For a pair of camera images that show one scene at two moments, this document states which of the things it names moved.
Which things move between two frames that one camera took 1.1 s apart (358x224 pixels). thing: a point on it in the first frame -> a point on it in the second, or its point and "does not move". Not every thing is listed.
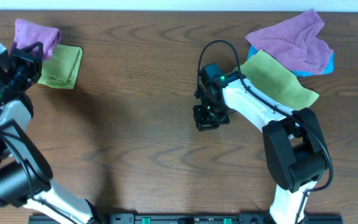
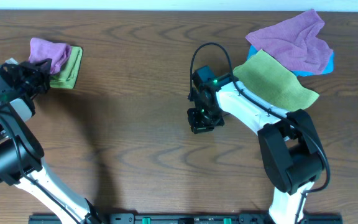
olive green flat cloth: x=260 y=71 does not move
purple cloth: x=27 y=33 -> x=41 y=50
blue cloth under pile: x=329 y=68 does not move
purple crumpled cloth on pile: x=295 y=41 does not move
